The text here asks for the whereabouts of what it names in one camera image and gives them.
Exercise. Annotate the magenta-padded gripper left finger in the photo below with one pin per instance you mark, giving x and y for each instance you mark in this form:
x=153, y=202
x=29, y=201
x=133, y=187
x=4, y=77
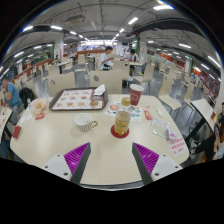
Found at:
x=78, y=159

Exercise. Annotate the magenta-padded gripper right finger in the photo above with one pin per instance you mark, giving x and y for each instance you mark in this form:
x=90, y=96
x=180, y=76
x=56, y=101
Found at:
x=146, y=159

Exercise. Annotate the clear yellow-capped drink bottle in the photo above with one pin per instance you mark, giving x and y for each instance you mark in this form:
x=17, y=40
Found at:
x=122, y=120

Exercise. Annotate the white red-printed table notice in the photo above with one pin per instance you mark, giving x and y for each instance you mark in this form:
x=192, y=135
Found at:
x=177, y=146

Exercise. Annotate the clear plastic bag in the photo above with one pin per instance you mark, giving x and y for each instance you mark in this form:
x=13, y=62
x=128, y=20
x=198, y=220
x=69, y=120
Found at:
x=159, y=127

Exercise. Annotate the flat round red coaster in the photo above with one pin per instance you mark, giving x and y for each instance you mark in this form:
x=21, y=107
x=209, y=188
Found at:
x=115, y=134

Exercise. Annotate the small red sauce packet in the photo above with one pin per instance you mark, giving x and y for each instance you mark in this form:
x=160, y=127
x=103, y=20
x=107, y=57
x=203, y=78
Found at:
x=148, y=115

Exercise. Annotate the colourful sticker sheet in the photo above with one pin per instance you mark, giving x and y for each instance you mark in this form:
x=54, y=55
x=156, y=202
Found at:
x=136, y=115

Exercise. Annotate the small white packet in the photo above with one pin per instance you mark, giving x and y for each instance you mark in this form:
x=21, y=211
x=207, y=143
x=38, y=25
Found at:
x=160, y=112

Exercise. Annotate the brown tray with paper liner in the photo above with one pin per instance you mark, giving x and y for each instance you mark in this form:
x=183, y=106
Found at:
x=73, y=99

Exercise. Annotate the red paper cup white lid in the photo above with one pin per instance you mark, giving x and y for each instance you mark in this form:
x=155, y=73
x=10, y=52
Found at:
x=136, y=96

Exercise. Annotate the plastic bag with food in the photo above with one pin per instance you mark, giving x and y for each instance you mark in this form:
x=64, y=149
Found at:
x=39, y=106

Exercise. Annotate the small red box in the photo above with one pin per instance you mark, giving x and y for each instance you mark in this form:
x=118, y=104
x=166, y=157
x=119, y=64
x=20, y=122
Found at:
x=16, y=132

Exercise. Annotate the white crumpled napkin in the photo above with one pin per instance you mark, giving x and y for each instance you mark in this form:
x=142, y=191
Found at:
x=99, y=90

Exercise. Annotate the beige plastic chair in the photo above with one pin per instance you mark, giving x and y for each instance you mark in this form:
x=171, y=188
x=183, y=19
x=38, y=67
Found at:
x=146, y=71
x=106, y=81
x=61, y=83
x=168, y=90

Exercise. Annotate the beige neighbouring table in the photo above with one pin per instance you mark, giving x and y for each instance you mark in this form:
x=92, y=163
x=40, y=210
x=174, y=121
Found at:
x=203, y=111

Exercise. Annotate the person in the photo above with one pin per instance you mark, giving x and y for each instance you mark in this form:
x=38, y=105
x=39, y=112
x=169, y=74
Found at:
x=11, y=95
x=104, y=60
x=219, y=133
x=132, y=58

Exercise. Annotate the black backpack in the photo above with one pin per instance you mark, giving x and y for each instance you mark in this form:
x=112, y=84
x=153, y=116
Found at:
x=26, y=95

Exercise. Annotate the ceiling lights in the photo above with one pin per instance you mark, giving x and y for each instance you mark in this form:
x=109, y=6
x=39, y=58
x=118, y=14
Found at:
x=132, y=20

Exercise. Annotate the ceiling air conditioner unit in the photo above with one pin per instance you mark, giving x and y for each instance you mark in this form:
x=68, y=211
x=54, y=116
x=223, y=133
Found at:
x=76, y=18

